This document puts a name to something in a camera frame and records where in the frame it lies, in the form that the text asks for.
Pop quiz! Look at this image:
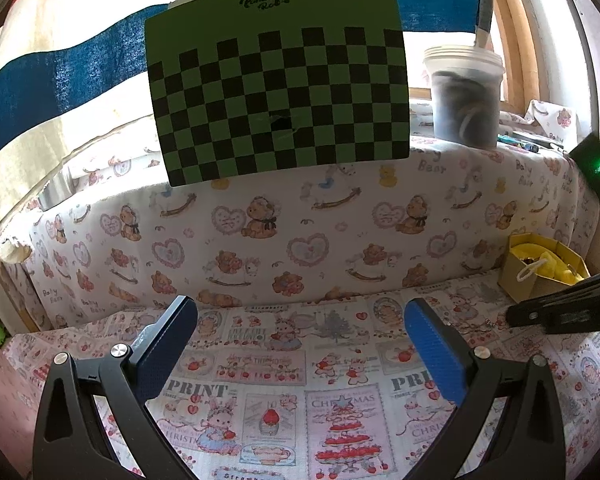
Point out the octagonal wooden jewelry box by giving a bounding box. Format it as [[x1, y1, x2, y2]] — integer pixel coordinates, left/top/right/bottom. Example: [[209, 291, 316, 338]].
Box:
[[498, 233, 591, 304]]

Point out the yellow cloth in box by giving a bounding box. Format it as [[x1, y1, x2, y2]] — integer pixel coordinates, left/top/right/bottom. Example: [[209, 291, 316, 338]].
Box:
[[509, 243, 584, 285]]

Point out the pink fabric bag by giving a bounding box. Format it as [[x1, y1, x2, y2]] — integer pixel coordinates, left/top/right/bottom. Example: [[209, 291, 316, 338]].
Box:
[[0, 349, 38, 477]]

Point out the plastic jar with dark contents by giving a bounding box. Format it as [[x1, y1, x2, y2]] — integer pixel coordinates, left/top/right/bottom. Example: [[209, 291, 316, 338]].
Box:
[[424, 46, 504, 150]]

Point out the christmas print cloth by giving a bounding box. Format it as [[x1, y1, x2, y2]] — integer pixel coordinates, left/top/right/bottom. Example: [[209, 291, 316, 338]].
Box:
[[0, 268, 600, 480]]

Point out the teddy bear print cloth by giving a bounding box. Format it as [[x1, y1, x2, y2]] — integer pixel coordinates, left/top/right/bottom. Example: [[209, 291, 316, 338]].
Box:
[[0, 98, 600, 334]]

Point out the striped Hermes blanket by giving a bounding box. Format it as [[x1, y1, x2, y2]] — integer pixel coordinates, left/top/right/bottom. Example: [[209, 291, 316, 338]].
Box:
[[0, 0, 493, 263]]

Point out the green checkered tissue box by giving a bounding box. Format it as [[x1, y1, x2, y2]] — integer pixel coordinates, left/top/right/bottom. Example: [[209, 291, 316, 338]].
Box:
[[145, 0, 410, 186]]

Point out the wooden window frame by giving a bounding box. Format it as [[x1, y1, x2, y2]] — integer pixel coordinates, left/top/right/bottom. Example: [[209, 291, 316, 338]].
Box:
[[409, 0, 541, 116]]

